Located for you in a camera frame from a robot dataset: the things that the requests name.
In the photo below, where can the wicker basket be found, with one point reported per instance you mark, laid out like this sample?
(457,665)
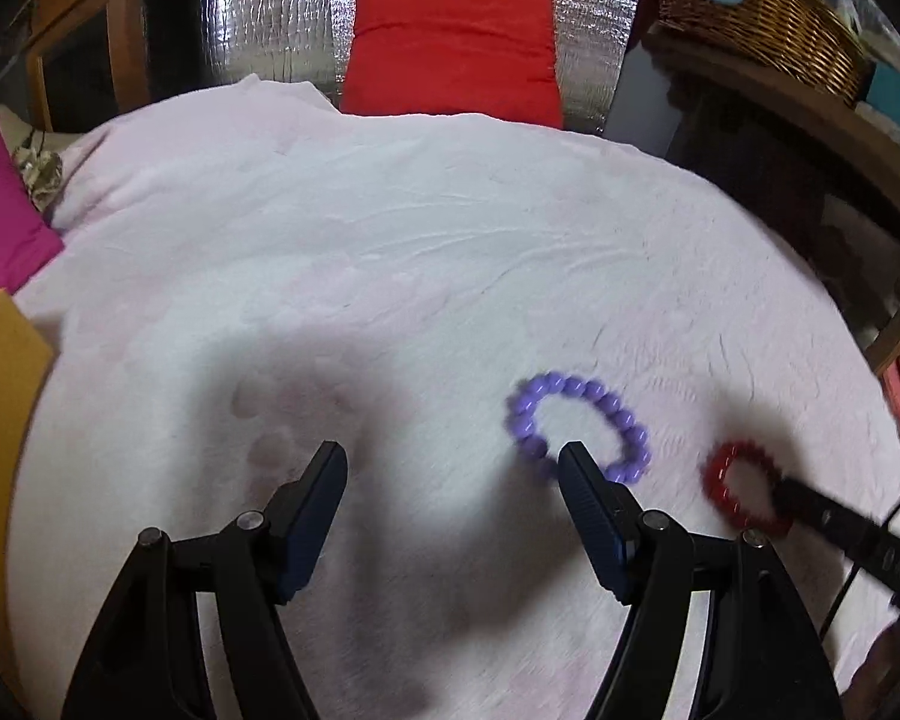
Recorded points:
(772,11)

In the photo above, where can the silver foil panel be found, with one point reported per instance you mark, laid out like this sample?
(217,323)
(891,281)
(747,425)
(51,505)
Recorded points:
(277,7)

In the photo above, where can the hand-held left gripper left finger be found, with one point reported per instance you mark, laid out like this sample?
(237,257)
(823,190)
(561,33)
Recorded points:
(316,514)

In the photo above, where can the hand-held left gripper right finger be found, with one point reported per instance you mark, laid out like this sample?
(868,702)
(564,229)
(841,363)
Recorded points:
(592,525)

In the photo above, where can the wooden shelf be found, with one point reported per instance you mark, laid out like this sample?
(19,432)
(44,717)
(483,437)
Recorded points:
(795,135)

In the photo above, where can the wooden chair frame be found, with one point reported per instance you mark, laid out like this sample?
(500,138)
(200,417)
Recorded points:
(82,22)

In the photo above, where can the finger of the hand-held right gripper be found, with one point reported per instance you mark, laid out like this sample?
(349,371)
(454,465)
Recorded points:
(840,521)

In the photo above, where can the red cushion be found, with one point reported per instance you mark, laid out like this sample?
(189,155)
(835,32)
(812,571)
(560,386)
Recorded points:
(450,52)

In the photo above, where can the patterned cloth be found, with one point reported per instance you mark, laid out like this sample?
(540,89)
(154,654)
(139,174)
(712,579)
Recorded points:
(39,169)

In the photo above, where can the pink cushion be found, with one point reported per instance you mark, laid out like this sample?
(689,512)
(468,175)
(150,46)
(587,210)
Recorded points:
(4,217)

